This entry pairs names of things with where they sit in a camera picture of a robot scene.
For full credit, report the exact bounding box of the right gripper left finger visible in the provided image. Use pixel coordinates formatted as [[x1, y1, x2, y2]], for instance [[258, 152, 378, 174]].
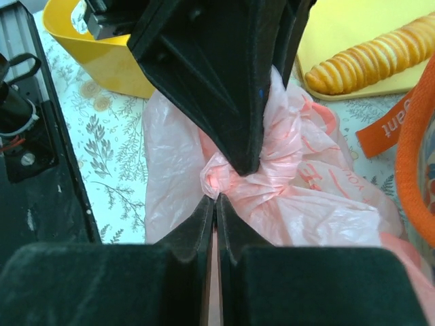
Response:
[[1, 197, 214, 325]]

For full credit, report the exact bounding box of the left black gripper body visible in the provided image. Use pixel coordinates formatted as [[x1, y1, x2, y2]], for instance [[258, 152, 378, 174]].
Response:
[[84, 0, 150, 40]]

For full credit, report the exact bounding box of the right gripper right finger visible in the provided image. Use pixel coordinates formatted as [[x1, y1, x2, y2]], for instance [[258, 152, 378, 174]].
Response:
[[215, 195, 428, 325]]

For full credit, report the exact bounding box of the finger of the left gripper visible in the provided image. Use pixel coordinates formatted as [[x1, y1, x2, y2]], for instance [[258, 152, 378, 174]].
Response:
[[128, 1, 285, 176], [273, 0, 317, 86]]

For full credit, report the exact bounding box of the pink plastic grocery bag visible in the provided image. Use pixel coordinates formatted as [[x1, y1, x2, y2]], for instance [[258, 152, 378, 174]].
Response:
[[143, 69, 434, 323]]

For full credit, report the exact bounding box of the beige paper grocery bag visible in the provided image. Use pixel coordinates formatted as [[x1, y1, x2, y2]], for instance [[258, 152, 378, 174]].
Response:
[[356, 57, 434, 251]]

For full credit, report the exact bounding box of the yellow flat tray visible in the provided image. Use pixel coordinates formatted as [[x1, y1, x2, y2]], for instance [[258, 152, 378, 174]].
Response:
[[296, 0, 434, 101]]

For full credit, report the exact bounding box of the yellow deep bin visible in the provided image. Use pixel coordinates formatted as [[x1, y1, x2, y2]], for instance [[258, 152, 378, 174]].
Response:
[[43, 0, 155, 98]]

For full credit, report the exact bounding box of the row of round crackers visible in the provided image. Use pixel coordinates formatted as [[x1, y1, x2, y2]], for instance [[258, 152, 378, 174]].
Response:
[[304, 12, 434, 96]]

